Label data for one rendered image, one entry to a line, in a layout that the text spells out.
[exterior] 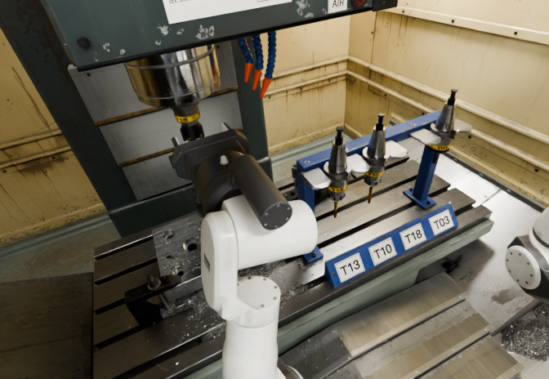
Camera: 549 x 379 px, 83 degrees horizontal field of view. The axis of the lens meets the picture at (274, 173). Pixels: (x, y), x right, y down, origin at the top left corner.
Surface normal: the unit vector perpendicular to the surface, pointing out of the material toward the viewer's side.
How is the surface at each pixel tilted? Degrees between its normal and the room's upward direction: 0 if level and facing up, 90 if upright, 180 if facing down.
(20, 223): 90
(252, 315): 76
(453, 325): 8
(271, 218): 90
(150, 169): 90
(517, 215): 24
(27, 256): 0
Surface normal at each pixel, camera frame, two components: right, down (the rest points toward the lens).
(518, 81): -0.90, 0.33
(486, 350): 0.04, -0.82
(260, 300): 0.07, -0.95
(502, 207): -0.44, -0.58
